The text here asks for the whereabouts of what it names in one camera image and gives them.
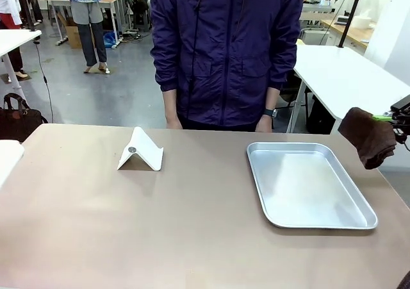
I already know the white tissue box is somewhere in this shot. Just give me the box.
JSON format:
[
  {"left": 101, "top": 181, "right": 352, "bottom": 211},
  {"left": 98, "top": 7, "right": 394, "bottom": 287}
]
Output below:
[{"left": 352, "top": 8, "right": 374, "bottom": 29}]

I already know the black tripod pole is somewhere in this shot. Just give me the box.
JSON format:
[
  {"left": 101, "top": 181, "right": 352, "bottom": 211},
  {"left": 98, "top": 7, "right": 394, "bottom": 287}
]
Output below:
[{"left": 338, "top": 0, "right": 366, "bottom": 49}]

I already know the white folding stand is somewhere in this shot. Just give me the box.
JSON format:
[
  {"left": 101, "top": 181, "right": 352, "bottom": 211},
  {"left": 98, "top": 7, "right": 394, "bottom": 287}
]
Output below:
[{"left": 117, "top": 126, "right": 165, "bottom": 172}]

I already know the wooden workbench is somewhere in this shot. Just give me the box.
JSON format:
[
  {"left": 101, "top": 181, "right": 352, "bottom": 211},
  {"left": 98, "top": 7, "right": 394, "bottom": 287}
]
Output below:
[{"left": 320, "top": 17, "right": 374, "bottom": 50}]

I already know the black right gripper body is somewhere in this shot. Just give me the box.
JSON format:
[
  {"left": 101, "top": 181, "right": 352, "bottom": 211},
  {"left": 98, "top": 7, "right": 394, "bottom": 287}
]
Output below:
[{"left": 389, "top": 94, "right": 410, "bottom": 130}]

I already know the dark leather bag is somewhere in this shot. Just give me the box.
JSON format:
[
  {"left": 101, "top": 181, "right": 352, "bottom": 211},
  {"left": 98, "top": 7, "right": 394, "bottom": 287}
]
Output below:
[{"left": 0, "top": 92, "right": 49, "bottom": 143}]

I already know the person's right hand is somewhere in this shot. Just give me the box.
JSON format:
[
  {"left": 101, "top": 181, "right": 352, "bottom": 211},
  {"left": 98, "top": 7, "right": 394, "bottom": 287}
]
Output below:
[{"left": 165, "top": 115, "right": 184, "bottom": 130}]

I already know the person's purple jacket torso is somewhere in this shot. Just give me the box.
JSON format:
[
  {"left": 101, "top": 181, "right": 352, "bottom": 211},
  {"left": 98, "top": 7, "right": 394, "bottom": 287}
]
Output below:
[{"left": 149, "top": 0, "right": 305, "bottom": 133}]

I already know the small white table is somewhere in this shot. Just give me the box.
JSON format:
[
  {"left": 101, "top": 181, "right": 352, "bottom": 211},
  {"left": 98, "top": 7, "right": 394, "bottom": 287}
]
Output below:
[{"left": 0, "top": 29, "right": 43, "bottom": 103}]

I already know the person in floral shirt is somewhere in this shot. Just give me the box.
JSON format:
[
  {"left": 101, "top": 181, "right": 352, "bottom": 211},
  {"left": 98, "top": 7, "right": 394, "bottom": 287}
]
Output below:
[{"left": 58, "top": 0, "right": 122, "bottom": 75}]

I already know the blue plastic bag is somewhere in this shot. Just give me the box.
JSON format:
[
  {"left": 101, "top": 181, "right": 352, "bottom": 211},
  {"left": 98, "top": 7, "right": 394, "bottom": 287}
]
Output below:
[{"left": 102, "top": 31, "right": 117, "bottom": 49}]

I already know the cardboard box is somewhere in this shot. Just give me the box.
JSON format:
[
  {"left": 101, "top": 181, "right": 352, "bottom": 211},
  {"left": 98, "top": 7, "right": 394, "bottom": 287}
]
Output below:
[{"left": 65, "top": 24, "right": 85, "bottom": 50}]

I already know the person's left forearm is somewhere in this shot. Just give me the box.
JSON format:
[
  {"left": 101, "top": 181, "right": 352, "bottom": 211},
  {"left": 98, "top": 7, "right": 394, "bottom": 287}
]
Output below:
[{"left": 264, "top": 87, "right": 282, "bottom": 110}]

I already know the silver metal tray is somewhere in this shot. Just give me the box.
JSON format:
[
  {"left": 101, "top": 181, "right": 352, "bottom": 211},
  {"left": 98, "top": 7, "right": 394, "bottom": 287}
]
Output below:
[{"left": 246, "top": 142, "right": 379, "bottom": 230}]

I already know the thin black floor cable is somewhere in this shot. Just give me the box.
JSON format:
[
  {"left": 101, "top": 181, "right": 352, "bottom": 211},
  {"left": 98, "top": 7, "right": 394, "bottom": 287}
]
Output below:
[{"left": 33, "top": 40, "right": 56, "bottom": 125}]

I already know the person's left hand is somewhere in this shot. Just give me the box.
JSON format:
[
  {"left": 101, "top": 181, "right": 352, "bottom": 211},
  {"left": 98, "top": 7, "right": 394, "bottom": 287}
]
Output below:
[{"left": 255, "top": 115, "right": 275, "bottom": 133}]

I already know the person in white top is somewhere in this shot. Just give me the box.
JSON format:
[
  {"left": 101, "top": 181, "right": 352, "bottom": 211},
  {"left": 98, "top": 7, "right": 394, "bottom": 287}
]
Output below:
[{"left": 0, "top": 0, "right": 30, "bottom": 80}]

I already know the person's right forearm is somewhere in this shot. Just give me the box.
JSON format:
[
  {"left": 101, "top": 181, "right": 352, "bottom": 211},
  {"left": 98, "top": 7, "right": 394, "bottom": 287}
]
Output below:
[{"left": 162, "top": 88, "right": 179, "bottom": 119}]

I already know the brown cloth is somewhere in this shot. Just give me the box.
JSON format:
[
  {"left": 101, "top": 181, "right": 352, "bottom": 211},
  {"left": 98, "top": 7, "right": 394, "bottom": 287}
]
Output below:
[{"left": 338, "top": 107, "right": 397, "bottom": 170}]

